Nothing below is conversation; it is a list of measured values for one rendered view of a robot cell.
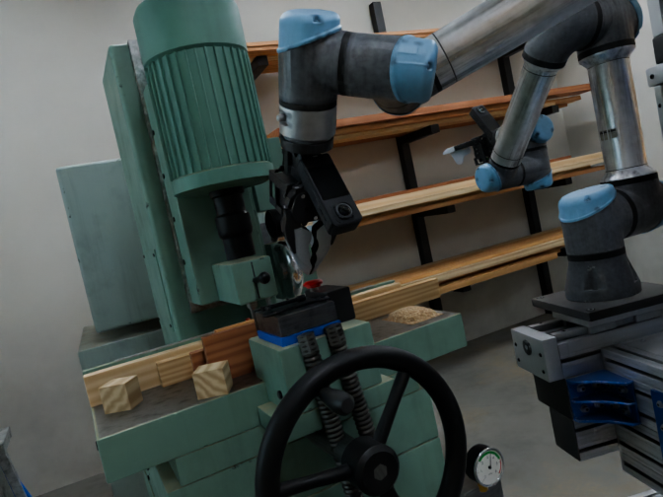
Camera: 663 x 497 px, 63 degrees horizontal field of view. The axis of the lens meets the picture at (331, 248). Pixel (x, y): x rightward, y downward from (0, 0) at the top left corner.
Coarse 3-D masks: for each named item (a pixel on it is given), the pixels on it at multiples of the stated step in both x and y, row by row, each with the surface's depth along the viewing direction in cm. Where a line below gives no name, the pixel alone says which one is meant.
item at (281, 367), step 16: (352, 320) 78; (256, 336) 82; (320, 336) 73; (352, 336) 74; (368, 336) 76; (256, 352) 79; (272, 352) 72; (288, 352) 70; (320, 352) 72; (256, 368) 81; (272, 368) 74; (288, 368) 70; (304, 368) 71; (272, 384) 75; (288, 384) 70; (336, 384) 73; (368, 384) 75; (272, 400) 77
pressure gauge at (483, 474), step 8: (472, 448) 90; (480, 448) 89; (488, 448) 88; (472, 456) 88; (480, 456) 87; (488, 456) 88; (496, 456) 89; (472, 464) 88; (480, 464) 88; (488, 464) 88; (496, 464) 89; (472, 472) 88; (480, 472) 88; (488, 472) 88; (496, 472) 89; (480, 480) 88; (488, 480) 88; (496, 480) 89; (480, 488) 90
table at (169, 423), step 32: (384, 320) 101; (448, 320) 93; (416, 352) 90; (448, 352) 93; (192, 384) 86; (256, 384) 78; (384, 384) 76; (96, 416) 79; (128, 416) 76; (160, 416) 73; (192, 416) 74; (224, 416) 76; (256, 416) 78; (320, 416) 72; (128, 448) 70; (160, 448) 72; (192, 448) 74
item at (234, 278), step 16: (256, 256) 95; (224, 272) 94; (240, 272) 89; (256, 272) 91; (272, 272) 92; (224, 288) 96; (240, 288) 89; (256, 288) 91; (272, 288) 92; (240, 304) 89; (256, 304) 95
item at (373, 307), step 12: (408, 288) 108; (420, 288) 110; (432, 288) 111; (360, 300) 105; (372, 300) 105; (384, 300) 106; (396, 300) 107; (408, 300) 108; (420, 300) 110; (360, 312) 104; (372, 312) 105; (384, 312) 106; (168, 360) 88; (180, 360) 89; (168, 372) 88; (180, 372) 89; (192, 372) 90; (168, 384) 88
